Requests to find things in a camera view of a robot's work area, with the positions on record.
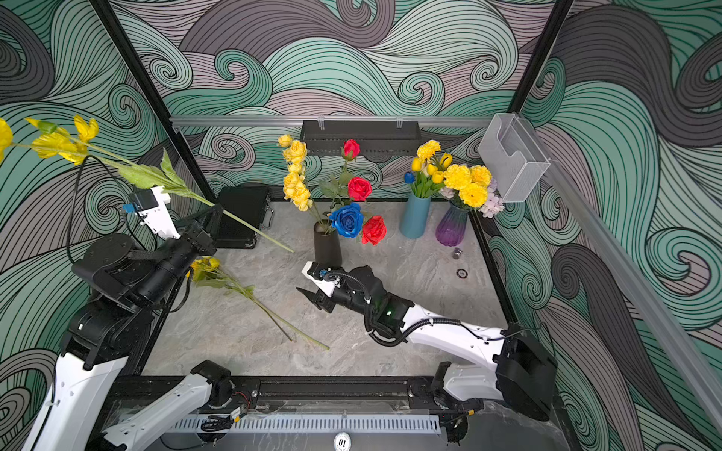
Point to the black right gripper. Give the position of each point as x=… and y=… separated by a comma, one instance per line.
x=318, y=300

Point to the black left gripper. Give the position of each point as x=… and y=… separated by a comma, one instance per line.
x=199, y=239

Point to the yellow flower bunch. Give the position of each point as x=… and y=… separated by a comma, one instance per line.
x=207, y=272

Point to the black cylindrical vase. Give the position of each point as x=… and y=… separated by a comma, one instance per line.
x=327, y=248

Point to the pale yellow blossom spray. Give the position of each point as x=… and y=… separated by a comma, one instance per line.
x=295, y=190

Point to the teal ceramic vase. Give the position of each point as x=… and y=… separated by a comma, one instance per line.
x=415, y=217

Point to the yellow ranunculus stem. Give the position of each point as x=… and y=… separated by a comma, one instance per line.
x=56, y=141

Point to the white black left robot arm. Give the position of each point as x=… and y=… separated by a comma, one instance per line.
x=132, y=287

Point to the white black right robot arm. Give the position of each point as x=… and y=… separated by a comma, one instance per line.
x=508, y=365

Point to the purple glass vase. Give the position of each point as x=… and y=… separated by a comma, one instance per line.
x=451, y=229

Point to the black ribbed hard case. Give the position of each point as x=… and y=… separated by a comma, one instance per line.
x=251, y=203

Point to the blue rose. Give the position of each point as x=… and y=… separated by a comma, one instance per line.
x=348, y=220

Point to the red rose stem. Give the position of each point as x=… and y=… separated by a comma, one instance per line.
x=346, y=188

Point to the black hanging tray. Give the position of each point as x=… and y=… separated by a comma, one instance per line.
x=378, y=139

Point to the yellow tulip bouquet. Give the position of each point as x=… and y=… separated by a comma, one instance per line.
x=427, y=175

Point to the yellow carnation bouquet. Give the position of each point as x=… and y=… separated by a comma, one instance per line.
x=472, y=188

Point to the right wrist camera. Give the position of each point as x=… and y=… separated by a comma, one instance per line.
x=320, y=275

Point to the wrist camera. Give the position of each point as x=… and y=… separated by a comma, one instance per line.
x=150, y=205
x=320, y=275

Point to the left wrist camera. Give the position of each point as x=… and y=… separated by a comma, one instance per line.
x=150, y=205

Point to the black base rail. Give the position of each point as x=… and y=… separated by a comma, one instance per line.
x=416, y=392

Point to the white slotted cable duct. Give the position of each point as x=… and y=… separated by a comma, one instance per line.
x=293, y=423

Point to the clear acrylic wall box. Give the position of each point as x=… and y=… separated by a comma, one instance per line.
x=514, y=153

